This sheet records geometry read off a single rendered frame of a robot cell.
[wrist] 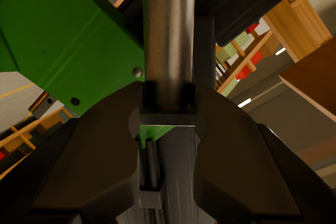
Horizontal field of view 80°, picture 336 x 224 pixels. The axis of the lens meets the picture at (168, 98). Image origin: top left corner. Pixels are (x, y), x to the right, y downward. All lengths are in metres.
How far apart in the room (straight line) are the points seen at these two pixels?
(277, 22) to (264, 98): 6.83
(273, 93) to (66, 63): 7.63
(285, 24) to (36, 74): 0.92
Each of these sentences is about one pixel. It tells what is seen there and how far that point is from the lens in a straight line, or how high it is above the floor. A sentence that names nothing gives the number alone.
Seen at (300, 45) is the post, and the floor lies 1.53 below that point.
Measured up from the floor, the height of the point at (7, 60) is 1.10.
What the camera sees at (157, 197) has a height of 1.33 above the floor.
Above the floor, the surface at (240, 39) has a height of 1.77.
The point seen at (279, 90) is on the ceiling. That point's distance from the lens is 7.77.
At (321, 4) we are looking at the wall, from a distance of 9.76.
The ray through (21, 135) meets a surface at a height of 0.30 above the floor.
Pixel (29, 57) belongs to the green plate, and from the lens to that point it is 0.25.
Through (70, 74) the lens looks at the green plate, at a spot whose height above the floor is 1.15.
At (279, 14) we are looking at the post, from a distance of 1.00.
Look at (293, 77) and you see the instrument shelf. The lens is 0.73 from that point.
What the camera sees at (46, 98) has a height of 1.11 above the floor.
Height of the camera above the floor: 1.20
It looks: 9 degrees up
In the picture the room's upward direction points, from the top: 139 degrees clockwise
